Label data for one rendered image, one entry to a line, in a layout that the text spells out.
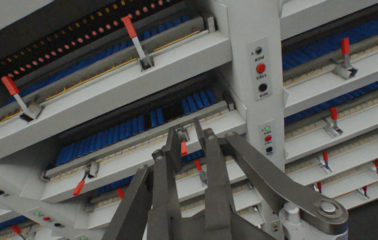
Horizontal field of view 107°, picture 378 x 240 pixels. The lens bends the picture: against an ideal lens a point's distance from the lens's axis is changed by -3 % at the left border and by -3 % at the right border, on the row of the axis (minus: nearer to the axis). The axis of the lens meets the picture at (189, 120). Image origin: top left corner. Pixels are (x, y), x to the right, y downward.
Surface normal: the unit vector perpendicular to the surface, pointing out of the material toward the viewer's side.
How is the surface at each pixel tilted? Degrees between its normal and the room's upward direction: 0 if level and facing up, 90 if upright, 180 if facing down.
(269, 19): 90
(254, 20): 90
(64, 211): 90
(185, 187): 19
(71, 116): 109
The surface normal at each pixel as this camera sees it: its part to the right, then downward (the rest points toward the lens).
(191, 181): -0.29, -0.59
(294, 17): 0.24, 0.72
